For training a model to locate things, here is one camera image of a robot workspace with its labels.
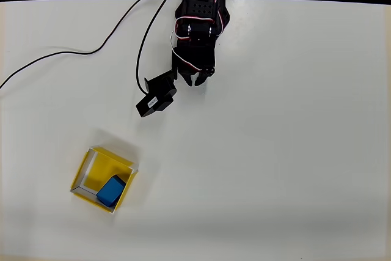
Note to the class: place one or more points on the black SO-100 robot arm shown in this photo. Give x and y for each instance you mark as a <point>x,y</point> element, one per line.
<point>200,4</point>

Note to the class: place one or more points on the black webcam on bracket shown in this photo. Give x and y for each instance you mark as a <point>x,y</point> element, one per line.
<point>157,100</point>

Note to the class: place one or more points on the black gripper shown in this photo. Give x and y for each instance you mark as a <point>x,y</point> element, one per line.
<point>192,70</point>

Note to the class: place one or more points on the blue cube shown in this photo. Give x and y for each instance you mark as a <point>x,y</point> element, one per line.
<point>111,191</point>

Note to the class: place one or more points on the yellow square tray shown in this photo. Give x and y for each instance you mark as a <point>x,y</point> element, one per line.
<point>97,166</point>

